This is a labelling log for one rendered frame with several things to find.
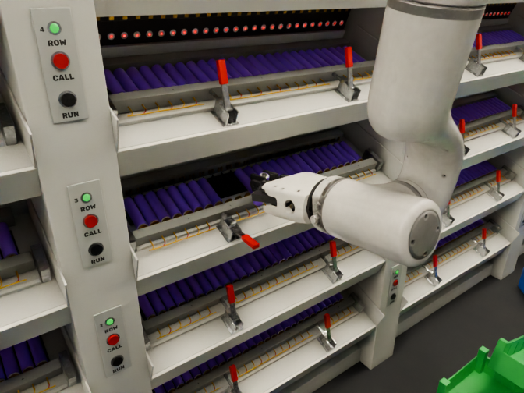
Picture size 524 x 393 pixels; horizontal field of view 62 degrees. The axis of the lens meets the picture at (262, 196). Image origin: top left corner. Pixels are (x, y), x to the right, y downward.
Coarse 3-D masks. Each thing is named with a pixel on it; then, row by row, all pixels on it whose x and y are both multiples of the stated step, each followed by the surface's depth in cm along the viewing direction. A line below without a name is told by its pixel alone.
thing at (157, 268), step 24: (360, 144) 103; (384, 168) 99; (144, 192) 78; (264, 216) 81; (192, 240) 73; (216, 240) 74; (240, 240) 76; (264, 240) 80; (144, 264) 68; (168, 264) 69; (192, 264) 71; (216, 264) 76; (144, 288) 68
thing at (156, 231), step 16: (368, 160) 98; (368, 176) 96; (208, 208) 76; (224, 208) 77; (240, 208) 79; (160, 224) 71; (176, 224) 72; (192, 224) 73; (208, 224) 75; (144, 240) 69
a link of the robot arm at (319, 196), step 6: (324, 180) 61; (330, 180) 61; (336, 180) 60; (318, 186) 61; (324, 186) 60; (330, 186) 60; (318, 192) 60; (324, 192) 60; (312, 198) 61; (318, 198) 60; (324, 198) 59; (318, 204) 60; (318, 210) 60; (312, 216) 60; (318, 216) 60; (312, 222) 61; (318, 222) 60; (318, 228) 62
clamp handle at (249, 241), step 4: (232, 224) 74; (232, 228) 74; (236, 228) 74; (236, 232) 73; (240, 232) 73; (240, 236) 72; (244, 236) 71; (248, 236) 72; (244, 240) 71; (248, 240) 70; (252, 240) 70; (248, 244) 70; (252, 244) 70; (256, 244) 70; (252, 248) 70; (256, 248) 70
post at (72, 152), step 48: (0, 0) 44; (48, 0) 46; (0, 48) 51; (96, 48) 51; (96, 96) 53; (48, 144) 51; (96, 144) 55; (48, 192) 53; (48, 240) 61; (96, 288) 62; (96, 336) 64; (96, 384) 67; (144, 384) 73
